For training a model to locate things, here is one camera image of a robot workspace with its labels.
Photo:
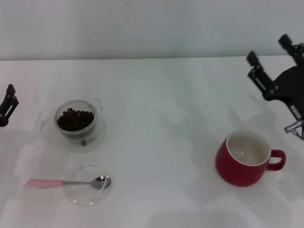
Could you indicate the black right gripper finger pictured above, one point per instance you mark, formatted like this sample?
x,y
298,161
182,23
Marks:
x,y
295,52
260,73

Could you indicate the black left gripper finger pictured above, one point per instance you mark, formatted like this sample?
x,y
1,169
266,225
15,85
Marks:
x,y
8,107

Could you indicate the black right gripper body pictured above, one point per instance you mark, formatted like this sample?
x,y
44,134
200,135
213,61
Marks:
x,y
291,83

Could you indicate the red ceramic mug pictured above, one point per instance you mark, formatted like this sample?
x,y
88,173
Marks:
x,y
234,171

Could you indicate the double-walled clear glass cup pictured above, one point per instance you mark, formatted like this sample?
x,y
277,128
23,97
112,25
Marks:
x,y
80,140

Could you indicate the coffee beans pile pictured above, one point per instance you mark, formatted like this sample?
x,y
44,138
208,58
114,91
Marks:
x,y
75,120

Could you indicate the clear glass lid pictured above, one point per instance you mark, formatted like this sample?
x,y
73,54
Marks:
x,y
88,194

